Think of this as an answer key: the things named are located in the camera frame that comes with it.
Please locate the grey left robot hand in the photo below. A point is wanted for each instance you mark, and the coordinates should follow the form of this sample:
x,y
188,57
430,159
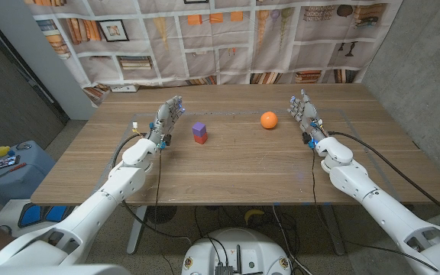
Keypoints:
x,y
164,118

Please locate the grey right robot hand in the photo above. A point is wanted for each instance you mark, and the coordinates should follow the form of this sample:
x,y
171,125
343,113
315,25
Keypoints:
x,y
308,114

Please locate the purple magnetic block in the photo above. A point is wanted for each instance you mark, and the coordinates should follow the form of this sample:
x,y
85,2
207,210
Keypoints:
x,y
199,129

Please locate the red magnetic block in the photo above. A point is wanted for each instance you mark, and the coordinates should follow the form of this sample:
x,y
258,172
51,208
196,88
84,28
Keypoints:
x,y
201,139

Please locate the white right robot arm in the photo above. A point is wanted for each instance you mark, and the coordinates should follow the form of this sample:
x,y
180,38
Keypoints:
x,y
388,214

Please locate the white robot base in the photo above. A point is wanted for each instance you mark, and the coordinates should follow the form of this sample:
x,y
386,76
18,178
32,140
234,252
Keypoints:
x,y
239,248

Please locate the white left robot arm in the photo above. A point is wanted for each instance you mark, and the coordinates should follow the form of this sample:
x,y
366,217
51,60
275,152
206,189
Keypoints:
x,y
90,217

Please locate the orange ball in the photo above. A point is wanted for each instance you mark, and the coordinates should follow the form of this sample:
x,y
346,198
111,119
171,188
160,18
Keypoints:
x,y
269,120

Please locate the small blue toy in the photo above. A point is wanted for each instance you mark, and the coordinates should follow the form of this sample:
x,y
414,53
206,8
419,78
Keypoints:
x,y
11,153

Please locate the yellow toy lemon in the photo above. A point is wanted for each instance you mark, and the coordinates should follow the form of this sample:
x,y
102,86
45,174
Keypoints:
x,y
1,151

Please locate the white power strip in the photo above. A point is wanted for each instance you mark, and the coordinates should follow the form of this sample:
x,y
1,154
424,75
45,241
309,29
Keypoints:
x,y
124,88

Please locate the printed bookshelf backdrop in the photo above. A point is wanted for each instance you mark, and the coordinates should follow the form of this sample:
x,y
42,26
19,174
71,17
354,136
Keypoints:
x,y
243,57

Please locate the black round fan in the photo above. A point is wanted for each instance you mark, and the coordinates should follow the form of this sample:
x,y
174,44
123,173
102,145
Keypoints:
x,y
161,214

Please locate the yellow banana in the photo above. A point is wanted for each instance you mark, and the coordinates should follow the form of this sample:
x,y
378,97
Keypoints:
x,y
253,213

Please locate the white table leg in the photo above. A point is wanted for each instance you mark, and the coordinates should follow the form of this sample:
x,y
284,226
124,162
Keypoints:
x,y
136,233

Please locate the grey table leg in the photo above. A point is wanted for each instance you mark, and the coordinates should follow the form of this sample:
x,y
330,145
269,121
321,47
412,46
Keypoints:
x,y
334,233

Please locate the black antenna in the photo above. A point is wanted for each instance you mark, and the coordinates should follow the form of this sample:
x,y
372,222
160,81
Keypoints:
x,y
238,259

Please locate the red screwdriver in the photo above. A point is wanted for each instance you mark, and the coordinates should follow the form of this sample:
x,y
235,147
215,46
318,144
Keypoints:
x,y
8,172

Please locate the white robot torso edge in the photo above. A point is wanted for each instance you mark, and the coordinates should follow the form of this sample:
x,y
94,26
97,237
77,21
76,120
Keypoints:
x,y
52,270

